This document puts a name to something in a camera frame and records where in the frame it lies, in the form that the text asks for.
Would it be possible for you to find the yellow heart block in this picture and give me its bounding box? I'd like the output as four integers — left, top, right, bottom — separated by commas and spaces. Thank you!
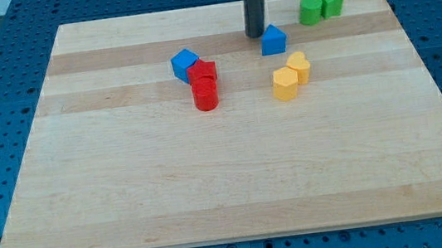
286, 51, 311, 85

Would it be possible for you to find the blue cube block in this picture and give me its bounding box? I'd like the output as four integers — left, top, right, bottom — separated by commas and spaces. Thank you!
170, 49, 199, 84

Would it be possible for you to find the blue triangle block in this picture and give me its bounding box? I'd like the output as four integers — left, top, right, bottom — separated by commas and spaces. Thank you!
261, 25, 287, 56

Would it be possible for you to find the green cylinder block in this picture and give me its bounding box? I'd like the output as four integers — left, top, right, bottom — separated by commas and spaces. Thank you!
299, 0, 323, 26

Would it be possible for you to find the green star block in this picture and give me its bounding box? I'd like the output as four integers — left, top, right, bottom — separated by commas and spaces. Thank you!
321, 0, 344, 19

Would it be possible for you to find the light wooden board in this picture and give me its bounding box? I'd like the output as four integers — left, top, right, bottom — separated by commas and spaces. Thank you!
0, 0, 442, 248

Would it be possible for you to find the yellow hexagon block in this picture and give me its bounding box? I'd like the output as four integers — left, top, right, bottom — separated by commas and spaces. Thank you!
272, 66, 299, 101

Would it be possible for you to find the red star block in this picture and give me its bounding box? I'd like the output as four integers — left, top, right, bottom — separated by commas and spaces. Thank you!
186, 59, 217, 85

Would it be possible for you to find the red cylinder block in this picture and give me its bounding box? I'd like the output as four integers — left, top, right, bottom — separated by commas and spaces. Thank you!
191, 77, 219, 112

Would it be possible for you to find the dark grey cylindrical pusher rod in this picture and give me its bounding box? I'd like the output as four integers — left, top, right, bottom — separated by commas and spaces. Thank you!
243, 0, 265, 38

